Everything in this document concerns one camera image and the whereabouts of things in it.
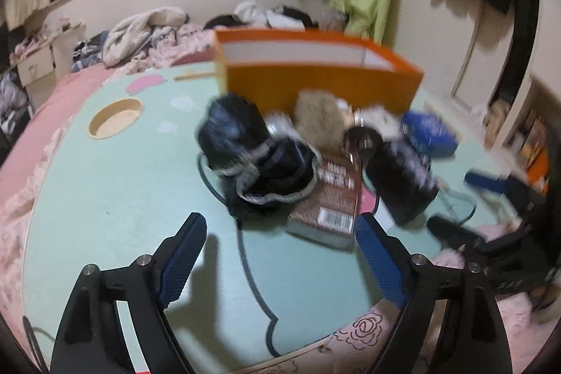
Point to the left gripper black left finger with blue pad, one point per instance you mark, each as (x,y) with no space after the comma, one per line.
(90,338)

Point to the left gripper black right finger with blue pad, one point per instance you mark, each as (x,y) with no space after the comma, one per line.
(471,336)

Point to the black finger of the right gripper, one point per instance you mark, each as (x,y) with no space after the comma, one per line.
(453,235)

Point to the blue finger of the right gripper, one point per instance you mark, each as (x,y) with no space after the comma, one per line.
(487,183)

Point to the round black lens cap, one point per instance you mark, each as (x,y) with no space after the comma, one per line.
(360,143)

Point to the black lace-trimmed fabric pouch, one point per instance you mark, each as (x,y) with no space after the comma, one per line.
(255,167)

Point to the orange cardboard box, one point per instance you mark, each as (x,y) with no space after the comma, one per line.
(269,67)

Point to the blue small box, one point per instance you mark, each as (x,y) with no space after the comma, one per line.
(428,134)

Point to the brown card box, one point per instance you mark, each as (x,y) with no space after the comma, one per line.
(327,216)

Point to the white fluffy pompom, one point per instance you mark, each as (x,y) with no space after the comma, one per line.
(378,118)

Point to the white drawer cabinet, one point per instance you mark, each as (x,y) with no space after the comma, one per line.
(41,71)

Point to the cream crumpled blanket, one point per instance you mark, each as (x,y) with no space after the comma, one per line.
(128,37)

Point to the beige furry plush keychain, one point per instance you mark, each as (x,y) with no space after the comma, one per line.
(319,121)

